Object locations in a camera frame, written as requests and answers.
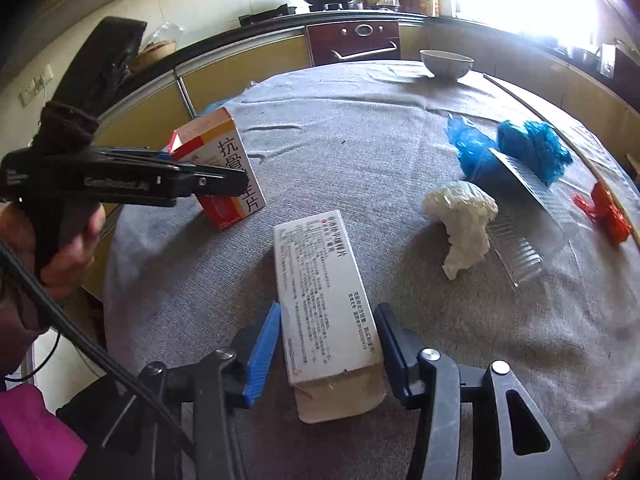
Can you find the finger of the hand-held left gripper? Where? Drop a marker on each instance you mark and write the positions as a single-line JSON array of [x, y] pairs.
[[145, 156], [210, 185]]

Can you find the orange and white medicine box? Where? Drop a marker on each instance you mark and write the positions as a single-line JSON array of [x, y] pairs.
[[225, 210]]

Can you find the dark knitted cloth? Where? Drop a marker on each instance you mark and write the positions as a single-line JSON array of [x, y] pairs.
[[65, 127]]

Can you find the white wall socket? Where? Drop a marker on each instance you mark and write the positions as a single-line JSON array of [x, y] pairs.
[[36, 85]]

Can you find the white ceramic bowl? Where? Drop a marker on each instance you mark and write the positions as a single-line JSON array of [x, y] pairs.
[[445, 64]]

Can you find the person's left forearm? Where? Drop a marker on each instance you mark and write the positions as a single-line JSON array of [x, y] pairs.
[[17, 320]]

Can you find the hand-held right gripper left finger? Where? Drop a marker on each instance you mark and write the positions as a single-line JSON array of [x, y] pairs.
[[262, 355]]

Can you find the bamboo basket with plastic bag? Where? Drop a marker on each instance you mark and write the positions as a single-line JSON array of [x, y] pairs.
[[157, 50]]

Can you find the orange-red snack wrapper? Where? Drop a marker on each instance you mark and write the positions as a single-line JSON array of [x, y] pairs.
[[607, 215]]

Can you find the white paper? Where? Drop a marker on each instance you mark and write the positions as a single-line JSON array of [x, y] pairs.
[[462, 220]]

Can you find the black chair back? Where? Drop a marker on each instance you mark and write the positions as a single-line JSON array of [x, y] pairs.
[[100, 65]]

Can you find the person's left hand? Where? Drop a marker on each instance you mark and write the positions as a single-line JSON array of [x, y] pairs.
[[75, 255]]

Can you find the gas stove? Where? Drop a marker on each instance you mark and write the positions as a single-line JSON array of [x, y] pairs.
[[280, 10]]

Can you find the microwave oven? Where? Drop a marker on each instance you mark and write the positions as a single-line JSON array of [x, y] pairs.
[[625, 70]]

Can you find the round table with grey cloth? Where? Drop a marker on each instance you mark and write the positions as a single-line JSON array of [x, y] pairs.
[[350, 135]]

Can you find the clear plastic container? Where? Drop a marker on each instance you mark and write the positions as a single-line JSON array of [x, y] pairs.
[[540, 205]]

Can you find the maroon built-in oven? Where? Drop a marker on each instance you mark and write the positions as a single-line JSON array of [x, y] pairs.
[[352, 42]]

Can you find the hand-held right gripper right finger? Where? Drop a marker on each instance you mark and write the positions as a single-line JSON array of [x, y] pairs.
[[400, 360]]

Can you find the steel pot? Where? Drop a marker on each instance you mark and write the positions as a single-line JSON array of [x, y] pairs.
[[582, 56]]

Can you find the black kitchen countertop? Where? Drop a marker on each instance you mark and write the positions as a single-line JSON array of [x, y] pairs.
[[225, 40]]

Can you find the blue plastic bag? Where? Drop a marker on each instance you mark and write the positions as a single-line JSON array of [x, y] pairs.
[[470, 150], [537, 147]]

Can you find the long wooden stick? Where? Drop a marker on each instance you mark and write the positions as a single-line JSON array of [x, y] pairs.
[[550, 125]]

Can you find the person's magenta garment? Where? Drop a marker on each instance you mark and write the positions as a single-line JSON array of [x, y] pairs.
[[35, 435]]

